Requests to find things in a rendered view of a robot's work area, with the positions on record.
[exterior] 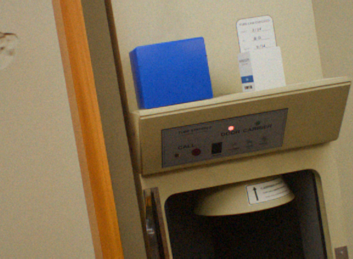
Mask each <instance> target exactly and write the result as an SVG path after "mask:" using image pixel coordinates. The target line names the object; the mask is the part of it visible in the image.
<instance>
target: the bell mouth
mask: <svg viewBox="0 0 353 259"><path fill-rule="evenodd" d="M294 198H295V195H294V194H293V192H292V190H291V189H290V187H289V186H288V184H287V183H286V181H285V180H284V178H283V177H282V176H281V174H277V175H274V176H267V177H264V178H257V179H252V180H248V181H242V182H232V183H229V184H222V185H216V186H213V187H206V188H200V189H199V191H198V195H197V199H196V202H195V206H194V211H193V212H194V213H195V214H197V215H202V216H225V215H237V214H243V213H250V212H256V211H260V210H265V209H270V208H273V207H277V206H279V205H283V204H285V203H288V202H290V201H291V200H293V199H294Z"/></svg>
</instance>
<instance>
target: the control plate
mask: <svg viewBox="0 0 353 259"><path fill-rule="evenodd" d="M287 113H288V108H284V109H278V110H274V111H267V112H260V113H256V114H250V115H245V116H238V117H232V118H228V119H221V120H215V121H211V122H204V123H197V124H193V125H186V126H179V127H175V128H169V129H162V130H161V140H162V168H167V167H172V166H177V165H183V164H189V163H193V162H199V161H206V160H210V159H216V158H220V157H226V156H233V155H237V154H243V153H250V152H254V151H260V150H266V149H270V148H276V147H281V146H282V143H283V139H284V131H285V124H286V120H287ZM257 121H261V124H260V125H259V126H256V125H255V123H256V122H257ZM229 126H234V129H233V130H232V131H228V127H229ZM263 137H267V141H264V140H262V138H263ZM247 140H253V142H252V144H249V143H247ZM216 142H222V152H221V153H215V154H212V143H216ZM233 142H237V146H236V147H234V146H232V143H233ZM196 148H199V149H201V153H200V154H199V155H198V156H193V155H192V150H194V149H196ZM175 153H180V156H179V157H173V155H174V154H175Z"/></svg>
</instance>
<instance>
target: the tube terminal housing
mask: <svg viewBox="0 0 353 259"><path fill-rule="evenodd" d="M104 2H105V9H106V13H107V20H108V27H109V31H110V38H111V45H112V50H113V56H114V63H115V67H116V74H117V81H118V85H119V92H120V97H121V103H122V110H123V114H124V121H125V128H126V132H127V139H128V146H129V153H130V160H131V167H132V168H133V169H132V172H133V179H134V183H135V190H136V197H137V201H138V208H139V215H140V219H141V226H142V232H143V237H144V244H145V251H146V255H147V259H152V256H151V252H150V245H149V238H148V234H147V226H146V221H145V201H144V194H143V190H144V189H145V188H152V187H158V188H159V195H160V200H161V207H162V211H163V218H164V225H165V229H166V236H167V243H168V247H169V255H170V259H172V253H171V245H170V238H169V231H168V226H167V220H166V213H165V209H164V204H165V201H166V199H167V198H168V197H169V196H170V195H172V194H174V193H180V192H186V191H190V190H196V189H200V188H206V187H213V186H216V185H222V184H229V183H232V182H242V181H248V180H252V179H257V178H264V177H267V176H274V175H277V174H284V173H290V172H294V171H300V170H306V169H307V170H311V171H312V172H313V174H314V175H315V180H316V188H317V192H318V200H319V205H320V212H321V220H322V224H323V231H324V239H325V244H326V251H327V259H335V252H334V248H335V247H341V246H347V249H348V257H349V259H351V257H350V252H349V245H348V237H347V232H346V225H345V220H344V213H343V205H342V201H341V193H340V185H339V181H338V173H337V166H336V157H335V150H334V142H333V141H330V142H323V143H316V144H313V145H306V146H302V147H296V148H290V149H286V150H279V151H273V152H269V153H263V154H257V155H253V156H247V157H240V158H236V159H230V160H226V161H220V162H214V163H210V164H203V165H197V166H193V167H186V168H180V169H176V170H170V171H164V172H160V173H154V174H147V175H142V174H140V173H139V168H138V162H137V157H136V150H135V143H134V140H133V133H132V128H131V121H130V114H129V112H131V110H136V109H139V108H138V106H137V102H136V96H135V89H134V84H133V77H132V73H131V66H130V59H129V54H128V53H129V52H130V51H131V50H133V49H134V48H136V47H138V46H146V45H150V44H158V43H166V42H170V41H177V40H185V39H189V38H197V37H203V38H204V41H205V46H206V53H207V55H208V56H207V58H208V65H209V72H210V76H211V83H212V91H213V95H214V97H218V96H223V95H230V94H236V93H241V92H243V88H242V81H241V76H240V69H239V61H238V57H237V54H240V49H239V42H238V37H237V30H236V23H235V19H240V18H248V17H253V16H260V15H268V14H272V15H273V23H274V31H275V35H276V42H277V47H280V48H281V55H282V63H283V68H284V75H285V83H286V85H290V84H295V83H301V82H305V81H312V80H319V79H323V73H322V68H321V60H320V53H319V48H318V41H317V36H316V28H315V21H314V16H313V9H312V2H311V0H104Z"/></svg>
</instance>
